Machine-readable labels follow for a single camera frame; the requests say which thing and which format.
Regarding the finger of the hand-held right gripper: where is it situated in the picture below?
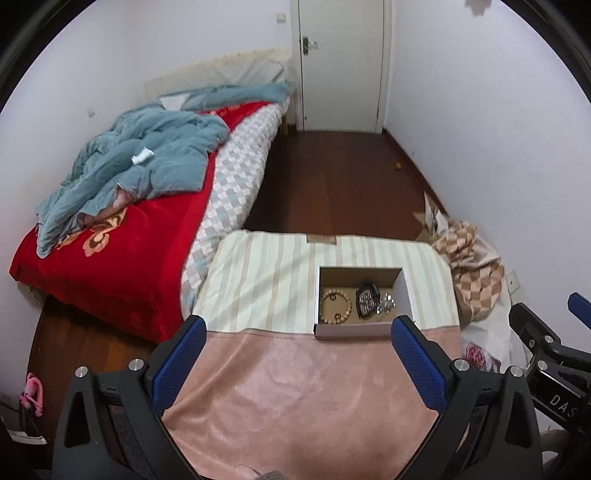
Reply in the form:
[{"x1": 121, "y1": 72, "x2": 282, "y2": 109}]
[
  {"x1": 568, "y1": 292, "x2": 591, "y2": 326},
  {"x1": 508, "y1": 302, "x2": 566, "y2": 365}
]

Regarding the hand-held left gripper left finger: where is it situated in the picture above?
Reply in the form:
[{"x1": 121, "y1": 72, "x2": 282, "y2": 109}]
[{"x1": 52, "y1": 315, "x2": 208, "y2": 480}]

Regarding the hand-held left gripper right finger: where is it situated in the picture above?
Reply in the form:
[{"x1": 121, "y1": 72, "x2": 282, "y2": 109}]
[{"x1": 391, "y1": 315, "x2": 543, "y2": 480}]

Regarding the chunky silver chain bracelet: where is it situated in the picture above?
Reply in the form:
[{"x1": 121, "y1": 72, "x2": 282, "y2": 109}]
[{"x1": 360, "y1": 293, "x2": 396, "y2": 317}]

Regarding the cardboard box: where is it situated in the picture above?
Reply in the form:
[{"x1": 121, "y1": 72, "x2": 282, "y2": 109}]
[{"x1": 314, "y1": 265, "x2": 416, "y2": 341}]

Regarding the wooden bead bracelet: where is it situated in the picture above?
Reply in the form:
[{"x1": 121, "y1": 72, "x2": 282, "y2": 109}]
[{"x1": 320, "y1": 288, "x2": 354, "y2": 324}]

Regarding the white printed plastic bag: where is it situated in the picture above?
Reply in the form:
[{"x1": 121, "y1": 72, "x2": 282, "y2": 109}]
[{"x1": 462, "y1": 339, "x2": 504, "y2": 374}]

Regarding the beige checkered cloth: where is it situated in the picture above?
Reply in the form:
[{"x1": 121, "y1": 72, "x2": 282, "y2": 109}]
[{"x1": 431, "y1": 220, "x2": 505, "y2": 321}]

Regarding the red floral blanket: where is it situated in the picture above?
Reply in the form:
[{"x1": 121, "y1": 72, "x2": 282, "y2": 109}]
[{"x1": 10, "y1": 102, "x2": 271, "y2": 343}]

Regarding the pink striped tablecloth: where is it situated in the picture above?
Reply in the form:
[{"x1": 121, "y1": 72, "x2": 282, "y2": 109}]
[{"x1": 159, "y1": 230, "x2": 462, "y2": 480}]

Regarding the pink slipper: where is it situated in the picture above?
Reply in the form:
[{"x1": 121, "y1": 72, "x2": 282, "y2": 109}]
[{"x1": 18, "y1": 373, "x2": 47, "y2": 416}]

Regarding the black and white shoe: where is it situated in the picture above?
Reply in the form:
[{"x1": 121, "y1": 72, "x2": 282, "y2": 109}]
[{"x1": 0, "y1": 401, "x2": 49, "y2": 445}]

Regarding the checkered bedsheet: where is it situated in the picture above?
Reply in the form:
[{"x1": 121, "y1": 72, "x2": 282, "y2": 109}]
[{"x1": 180, "y1": 102, "x2": 283, "y2": 319}]

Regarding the blue quilt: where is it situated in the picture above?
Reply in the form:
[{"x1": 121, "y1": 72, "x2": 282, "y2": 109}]
[{"x1": 36, "y1": 82, "x2": 289, "y2": 258}]

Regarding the white door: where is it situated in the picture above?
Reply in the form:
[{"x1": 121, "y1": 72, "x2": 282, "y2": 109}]
[{"x1": 290, "y1": 0, "x2": 393, "y2": 134}]

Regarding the wooden bed frame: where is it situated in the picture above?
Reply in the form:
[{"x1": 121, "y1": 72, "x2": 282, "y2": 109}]
[{"x1": 277, "y1": 99, "x2": 296, "y2": 134}]

